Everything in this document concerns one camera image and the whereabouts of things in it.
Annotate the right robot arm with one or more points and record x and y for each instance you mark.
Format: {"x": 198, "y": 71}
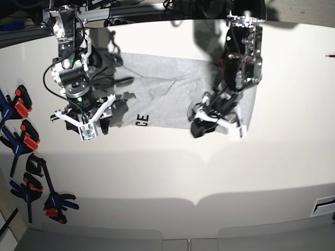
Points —
{"x": 78, "y": 72}

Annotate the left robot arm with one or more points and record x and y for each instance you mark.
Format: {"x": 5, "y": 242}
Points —
{"x": 241, "y": 66}

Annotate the blue red clamp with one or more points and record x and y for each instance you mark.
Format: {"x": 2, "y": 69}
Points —
{"x": 17, "y": 108}
{"x": 30, "y": 191}
{"x": 25, "y": 143}

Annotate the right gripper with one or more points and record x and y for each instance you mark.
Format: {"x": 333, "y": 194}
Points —
{"x": 88, "y": 104}

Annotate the black bar clamp long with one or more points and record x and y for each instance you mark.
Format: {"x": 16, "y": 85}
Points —
{"x": 56, "y": 203}

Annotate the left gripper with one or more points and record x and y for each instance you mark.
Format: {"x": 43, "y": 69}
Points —
{"x": 221, "y": 102}

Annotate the white vent plate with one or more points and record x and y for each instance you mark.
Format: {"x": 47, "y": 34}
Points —
{"x": 323, "y": 206}

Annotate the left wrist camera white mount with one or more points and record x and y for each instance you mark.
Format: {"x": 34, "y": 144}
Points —
{"x": 233, "y": 122}

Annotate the grey T-shirt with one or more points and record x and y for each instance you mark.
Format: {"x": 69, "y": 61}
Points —
{"x": 157, "y": 91}

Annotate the blue red clamp lower left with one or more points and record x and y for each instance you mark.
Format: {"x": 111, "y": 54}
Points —
{"x": 30, "y": 191}

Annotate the blue red clamp top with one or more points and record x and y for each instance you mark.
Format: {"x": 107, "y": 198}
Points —
{"x": 17, "y": 108}

